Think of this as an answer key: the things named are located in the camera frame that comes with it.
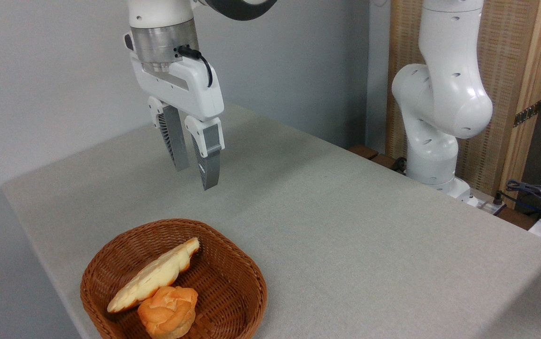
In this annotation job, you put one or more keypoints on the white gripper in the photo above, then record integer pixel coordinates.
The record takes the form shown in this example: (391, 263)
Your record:
(190, 92)

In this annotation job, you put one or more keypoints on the long bread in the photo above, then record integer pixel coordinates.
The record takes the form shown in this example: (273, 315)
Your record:
(157, 275)

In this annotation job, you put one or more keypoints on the black plug at robot base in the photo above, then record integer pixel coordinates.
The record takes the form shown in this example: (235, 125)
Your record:
(498, 197)

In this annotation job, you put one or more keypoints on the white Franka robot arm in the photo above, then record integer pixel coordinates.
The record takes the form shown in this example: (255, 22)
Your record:
(440, 94)

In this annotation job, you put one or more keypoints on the round orange bread bun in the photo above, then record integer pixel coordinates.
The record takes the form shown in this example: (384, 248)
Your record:
(169, 310)

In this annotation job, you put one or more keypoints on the brown wicker basket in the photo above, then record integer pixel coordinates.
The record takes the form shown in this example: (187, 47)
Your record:
(233, 282)

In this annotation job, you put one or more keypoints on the brown wooden block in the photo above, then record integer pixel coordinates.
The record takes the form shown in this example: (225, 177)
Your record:
(386, 161)
(364, 151)

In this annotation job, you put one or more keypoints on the wooden rattan folding screen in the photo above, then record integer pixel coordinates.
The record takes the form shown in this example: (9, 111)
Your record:
(506, 56)

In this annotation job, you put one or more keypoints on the metal screen hinge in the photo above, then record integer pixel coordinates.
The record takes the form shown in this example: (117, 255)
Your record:
(527, 113)

